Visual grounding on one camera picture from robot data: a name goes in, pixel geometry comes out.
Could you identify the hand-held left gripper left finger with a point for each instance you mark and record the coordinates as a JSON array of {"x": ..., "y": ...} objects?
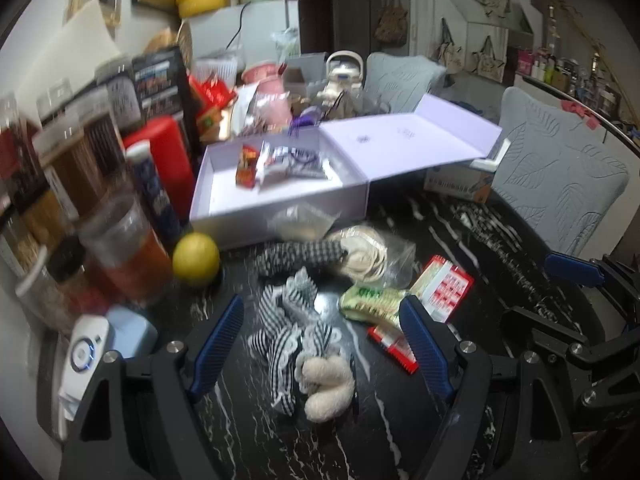
[{"x": 220, "y": 345}]

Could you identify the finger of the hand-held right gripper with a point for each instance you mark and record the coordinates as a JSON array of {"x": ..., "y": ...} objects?
[
  {"x": 550, "y": 335},
  {"x": 575, "y": 269}
]

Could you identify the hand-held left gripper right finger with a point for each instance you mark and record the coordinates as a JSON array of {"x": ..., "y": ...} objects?
[{"x": 425, "y": 350}]

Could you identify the red white printed packet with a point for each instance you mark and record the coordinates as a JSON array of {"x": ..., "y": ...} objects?
[
  {"x": 445, "y": 287},
  {"x": 392, "y": 347}
]

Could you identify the gingham plush toy fluffy ears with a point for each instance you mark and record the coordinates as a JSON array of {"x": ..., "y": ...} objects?
[{"x": 285, "y": 340}]

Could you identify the green snack packet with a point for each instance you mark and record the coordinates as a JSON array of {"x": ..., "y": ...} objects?
[{"x": 370, "y": 305}]

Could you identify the black white houndstooth cloth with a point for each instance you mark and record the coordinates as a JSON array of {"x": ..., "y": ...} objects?
[{"x": 295, "y": 256}]

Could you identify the small clear bag cream contents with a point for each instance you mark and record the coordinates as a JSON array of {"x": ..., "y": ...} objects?
[{"x": 302, "y": 222}]

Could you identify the white gift box with lid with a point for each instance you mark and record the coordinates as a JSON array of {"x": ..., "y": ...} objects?
[{"x": 400, "y": 145}]

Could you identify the yellow lemon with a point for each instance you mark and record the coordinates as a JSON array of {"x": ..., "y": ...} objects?
[{"x": 196, "y": 260}]

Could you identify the light blue case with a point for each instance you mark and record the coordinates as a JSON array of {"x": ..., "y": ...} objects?
[{"x": 132, "y": 332}]

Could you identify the grey leaf-pattern chair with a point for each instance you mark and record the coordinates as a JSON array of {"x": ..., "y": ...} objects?
[
  {"x": 400, "y": 82},
  {"x": 555, "y": 175}
]

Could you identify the clear jar orange contents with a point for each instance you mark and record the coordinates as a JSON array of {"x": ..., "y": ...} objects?
[{"x": 130, "y": 255}]

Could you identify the orange white cardboard box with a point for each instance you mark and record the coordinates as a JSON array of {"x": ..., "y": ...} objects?
[{"x": 455, "y": 187}]

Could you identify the red cloth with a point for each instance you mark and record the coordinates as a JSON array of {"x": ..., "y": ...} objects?
[{"x": 580, "y": 112}]

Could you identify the blue printed tube can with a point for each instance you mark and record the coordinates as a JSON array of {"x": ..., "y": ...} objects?
[{"x": 155, "y": 195}]

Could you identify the small jar black lid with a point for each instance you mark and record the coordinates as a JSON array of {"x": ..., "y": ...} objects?
[{"x": 60, "y": 290}]

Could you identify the small red orange snack packet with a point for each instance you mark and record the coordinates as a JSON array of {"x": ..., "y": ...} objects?
[{"x": 247, "y": 167}]

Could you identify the red plastic canister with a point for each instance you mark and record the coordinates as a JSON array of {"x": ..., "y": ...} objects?
[{"x": 165, "y": 160}]

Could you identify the silver purple snack packet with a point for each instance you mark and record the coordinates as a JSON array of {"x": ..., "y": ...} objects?
[{"x": 295, "y": 165}]

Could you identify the row of bottles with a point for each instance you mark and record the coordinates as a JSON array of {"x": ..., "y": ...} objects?
[{"x": 570, "y": 72}]

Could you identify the jar of oats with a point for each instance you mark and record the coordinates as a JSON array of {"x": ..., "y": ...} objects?
[{"x": 35, "y": 240}]

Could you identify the white tote bag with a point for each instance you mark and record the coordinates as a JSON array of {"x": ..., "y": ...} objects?
[
  {"x": 450, "y": 52},
  {"x": 489, "y": 62}
]

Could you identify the tall jar light brown grains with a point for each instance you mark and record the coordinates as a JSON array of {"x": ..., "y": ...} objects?
[{"x": 62, "y": 170}]

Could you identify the tall jar dark brown contents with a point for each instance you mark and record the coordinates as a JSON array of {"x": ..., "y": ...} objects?
[{"x": 102, "y": 135}]

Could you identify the red snack bag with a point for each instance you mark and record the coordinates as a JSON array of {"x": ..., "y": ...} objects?
[{"x": 212, "y": 92}]

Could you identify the pink cup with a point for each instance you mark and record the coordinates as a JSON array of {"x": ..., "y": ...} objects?
[{"x": 267, "y": 95}]

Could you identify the black printed pouch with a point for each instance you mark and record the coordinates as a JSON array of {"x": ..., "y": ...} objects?
[{"x": 160, "y": 85}]

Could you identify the jar with white label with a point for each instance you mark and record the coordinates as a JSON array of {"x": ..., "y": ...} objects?
[{"x": 120, "y": 95}]

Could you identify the white plastic basket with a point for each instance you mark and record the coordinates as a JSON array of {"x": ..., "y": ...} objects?
[{"x": 215, "y": 67}]

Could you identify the jar with red contents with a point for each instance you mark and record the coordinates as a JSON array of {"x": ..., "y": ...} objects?
[{"x": 20, "y": 150}]

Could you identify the white electric kettle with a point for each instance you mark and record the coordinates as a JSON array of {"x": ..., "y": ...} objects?
[{"x": 342, "y": 77}]

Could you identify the grey cardboard box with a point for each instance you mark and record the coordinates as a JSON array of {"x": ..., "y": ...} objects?
[{"x": 305, "y": 67}]

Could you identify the brown hanging bag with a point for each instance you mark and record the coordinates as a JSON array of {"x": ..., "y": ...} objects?
[{"x": 391, "y": 25}]

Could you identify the woven round tray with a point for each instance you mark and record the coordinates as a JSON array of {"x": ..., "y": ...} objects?
[{"x": 185, "y": 40}]

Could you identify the clear bag of white contents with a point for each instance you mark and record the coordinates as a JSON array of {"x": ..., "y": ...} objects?
[{"x": 286, "y": 42}]

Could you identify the white refrigerator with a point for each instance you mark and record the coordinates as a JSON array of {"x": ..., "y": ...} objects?
[{"x": 265, "y": 25}]

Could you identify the white paper sheet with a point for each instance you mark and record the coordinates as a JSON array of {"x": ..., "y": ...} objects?
[{"x": 75, "y": 55}]

